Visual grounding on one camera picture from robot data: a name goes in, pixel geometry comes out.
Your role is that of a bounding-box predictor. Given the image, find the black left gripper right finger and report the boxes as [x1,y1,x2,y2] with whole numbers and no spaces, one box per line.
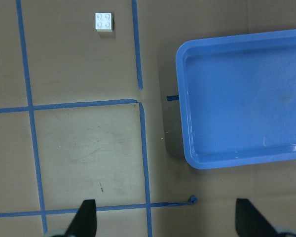
[235,198,278,237]

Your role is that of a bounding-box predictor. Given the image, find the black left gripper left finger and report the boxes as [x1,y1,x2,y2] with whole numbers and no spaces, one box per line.
[65,199,97,237]

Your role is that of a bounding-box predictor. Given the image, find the white block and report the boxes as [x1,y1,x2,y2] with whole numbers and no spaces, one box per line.
[95,12,113,32]

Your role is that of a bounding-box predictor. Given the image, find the blue plastic tray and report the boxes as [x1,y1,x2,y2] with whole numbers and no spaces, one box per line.
[176,29,296,169]

